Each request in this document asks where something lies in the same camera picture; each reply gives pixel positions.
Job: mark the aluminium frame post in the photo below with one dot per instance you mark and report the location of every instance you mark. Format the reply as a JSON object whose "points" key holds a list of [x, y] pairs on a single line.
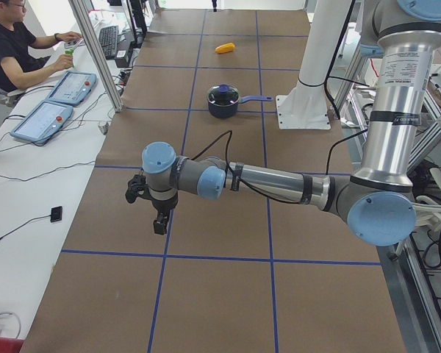
{"points": [[81, 15]]}

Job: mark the yellow plastic corn cob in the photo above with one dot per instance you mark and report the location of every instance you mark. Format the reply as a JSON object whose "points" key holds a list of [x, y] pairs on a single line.
{"points": [[225, 48]]}

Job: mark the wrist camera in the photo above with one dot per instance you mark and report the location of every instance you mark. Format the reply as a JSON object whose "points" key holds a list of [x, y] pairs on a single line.
{"points": [[137, 188]]}

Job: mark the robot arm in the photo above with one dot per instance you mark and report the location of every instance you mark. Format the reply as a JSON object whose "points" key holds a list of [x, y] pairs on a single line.
{"points": [[375, 201]]}

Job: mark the black keyboard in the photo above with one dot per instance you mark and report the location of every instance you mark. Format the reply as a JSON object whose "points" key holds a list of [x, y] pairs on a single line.
{"points": [[108, 40]]}

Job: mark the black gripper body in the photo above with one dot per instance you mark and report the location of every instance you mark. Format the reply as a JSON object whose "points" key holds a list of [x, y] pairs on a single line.
{"points": [[163, 206]]}

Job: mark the far blue teach pendant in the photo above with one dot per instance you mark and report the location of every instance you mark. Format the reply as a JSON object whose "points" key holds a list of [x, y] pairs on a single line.
{"points": [[73, 88]]}

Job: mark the white desk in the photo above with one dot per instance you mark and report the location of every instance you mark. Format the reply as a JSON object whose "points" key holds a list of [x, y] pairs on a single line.
{"points": [[34, 179]]}

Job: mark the dark blue saucepan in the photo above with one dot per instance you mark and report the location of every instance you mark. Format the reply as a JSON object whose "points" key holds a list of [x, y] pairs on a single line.
{"points": [[230, 111]]}

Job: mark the blue teach pendant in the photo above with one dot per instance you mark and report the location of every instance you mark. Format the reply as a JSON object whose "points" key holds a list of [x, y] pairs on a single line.
{"points": [[73, 88], [43, 122]]}

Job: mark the seated person in black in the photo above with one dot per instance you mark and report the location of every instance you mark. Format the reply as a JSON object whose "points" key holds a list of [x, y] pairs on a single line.
{"points": [[19, 70]]}

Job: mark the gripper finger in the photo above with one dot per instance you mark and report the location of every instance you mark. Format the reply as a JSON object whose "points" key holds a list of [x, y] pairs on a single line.
{"points": [[158, 227], [165, 225]]}

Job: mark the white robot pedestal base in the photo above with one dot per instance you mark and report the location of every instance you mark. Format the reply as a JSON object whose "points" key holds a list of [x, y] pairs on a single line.
{"points": [[305, 106]]}

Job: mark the near blue teach pendant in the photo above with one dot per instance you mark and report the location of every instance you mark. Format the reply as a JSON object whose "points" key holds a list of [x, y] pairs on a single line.
{"points": [[43, 122]]}

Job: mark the glass lid with blue knob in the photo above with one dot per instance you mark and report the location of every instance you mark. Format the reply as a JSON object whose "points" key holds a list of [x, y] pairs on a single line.
{"points": [[223, 95]]}

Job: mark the small black square device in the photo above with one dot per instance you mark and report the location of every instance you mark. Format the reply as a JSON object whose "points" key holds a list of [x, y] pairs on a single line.
{"points": [[56, 214]]}

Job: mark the red object at corner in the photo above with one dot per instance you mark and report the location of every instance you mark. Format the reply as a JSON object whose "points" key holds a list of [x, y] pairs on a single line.
{"points": [[10, 345]]}

